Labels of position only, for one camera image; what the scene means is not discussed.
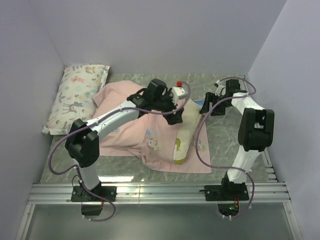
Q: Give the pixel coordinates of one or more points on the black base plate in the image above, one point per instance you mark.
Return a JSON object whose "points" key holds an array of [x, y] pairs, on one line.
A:
{"points": [[219, 193], [79, 194]]}

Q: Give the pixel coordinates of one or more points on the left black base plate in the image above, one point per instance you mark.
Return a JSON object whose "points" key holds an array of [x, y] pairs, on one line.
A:
{"points": [[79, 194]]}

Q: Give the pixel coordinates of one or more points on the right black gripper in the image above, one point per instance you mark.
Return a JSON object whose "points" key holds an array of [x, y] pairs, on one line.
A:
{"points": [[209, 97]]}

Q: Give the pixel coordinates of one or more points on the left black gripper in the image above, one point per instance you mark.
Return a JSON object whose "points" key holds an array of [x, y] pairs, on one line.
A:
{"points": [[173, 119]]}

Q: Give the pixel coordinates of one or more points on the aluminium mounting rail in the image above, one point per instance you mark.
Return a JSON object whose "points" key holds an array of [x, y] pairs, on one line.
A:
{"points": [[155, 193]]}

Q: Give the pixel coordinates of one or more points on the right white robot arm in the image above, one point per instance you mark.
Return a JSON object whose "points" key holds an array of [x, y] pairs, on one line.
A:
{"points": [[234, 176]]}

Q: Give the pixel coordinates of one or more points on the white patterned pillow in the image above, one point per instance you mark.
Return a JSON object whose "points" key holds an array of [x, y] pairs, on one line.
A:
{"points": [[74, 99]]}

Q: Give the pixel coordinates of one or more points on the pink pillowcase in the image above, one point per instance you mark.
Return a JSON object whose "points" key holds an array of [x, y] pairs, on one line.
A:
{"points": [[151, 139]]}

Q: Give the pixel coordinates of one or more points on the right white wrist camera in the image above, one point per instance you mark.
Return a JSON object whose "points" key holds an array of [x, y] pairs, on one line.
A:
{"points": [[220, 88]]}

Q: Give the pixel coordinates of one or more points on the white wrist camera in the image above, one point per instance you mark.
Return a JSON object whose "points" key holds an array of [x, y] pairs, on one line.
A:
{"points": [[220, 88], [180, 92]]}

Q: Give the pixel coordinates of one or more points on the cream yellow-edged pillow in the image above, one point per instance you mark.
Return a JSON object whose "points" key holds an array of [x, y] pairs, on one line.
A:
{"points": [[191, 117]]}

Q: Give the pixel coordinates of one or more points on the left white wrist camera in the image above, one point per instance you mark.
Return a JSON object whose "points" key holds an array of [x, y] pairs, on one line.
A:
{"points": [[180, 92]]}

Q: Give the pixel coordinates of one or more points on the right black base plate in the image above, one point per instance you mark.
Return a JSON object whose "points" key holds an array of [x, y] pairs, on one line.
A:
{"points": [[219, 193]]}

